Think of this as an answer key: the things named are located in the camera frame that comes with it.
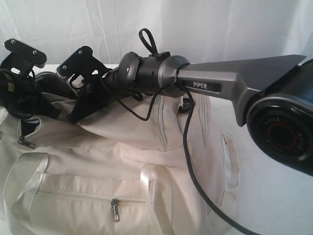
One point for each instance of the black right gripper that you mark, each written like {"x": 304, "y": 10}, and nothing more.
{"x": 98, "y": 92}

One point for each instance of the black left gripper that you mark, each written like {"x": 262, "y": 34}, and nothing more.
{"x": 20, "y": 97}

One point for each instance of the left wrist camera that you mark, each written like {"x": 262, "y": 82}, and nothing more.
{"x": 22, "y": 57}

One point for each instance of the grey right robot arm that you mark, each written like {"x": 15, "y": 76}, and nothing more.
{"x": 272, "y": 97}

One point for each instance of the cream fabric duffel bag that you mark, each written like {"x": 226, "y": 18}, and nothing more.
{"x": 109, "y": 174}

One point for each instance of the white backdrop curtain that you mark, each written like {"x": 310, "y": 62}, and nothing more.
{"x": 199, "y": 30}

